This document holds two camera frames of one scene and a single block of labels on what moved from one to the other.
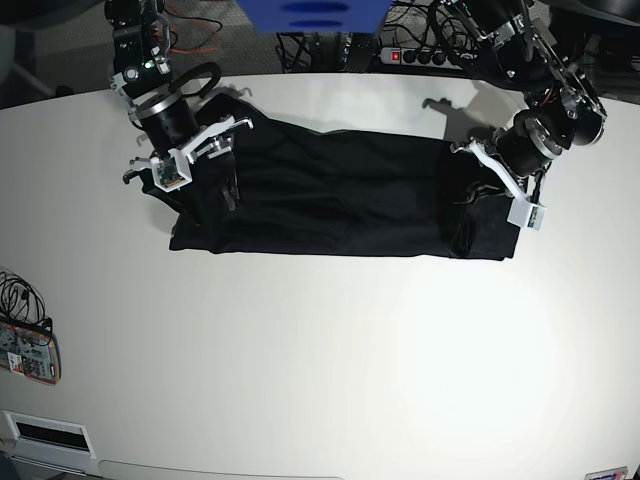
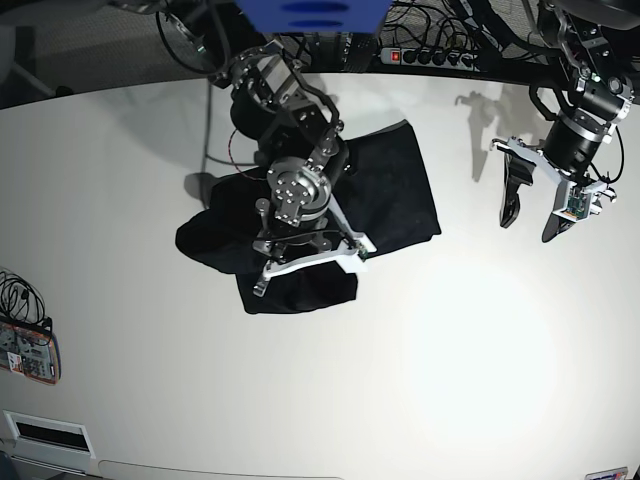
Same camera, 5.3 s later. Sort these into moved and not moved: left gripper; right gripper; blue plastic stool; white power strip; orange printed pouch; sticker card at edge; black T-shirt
Moved: left gripper; right gripper; black T-shirt
Not moved: white power strip; blue plastic stool; orange printed pouch; sticker card at edge
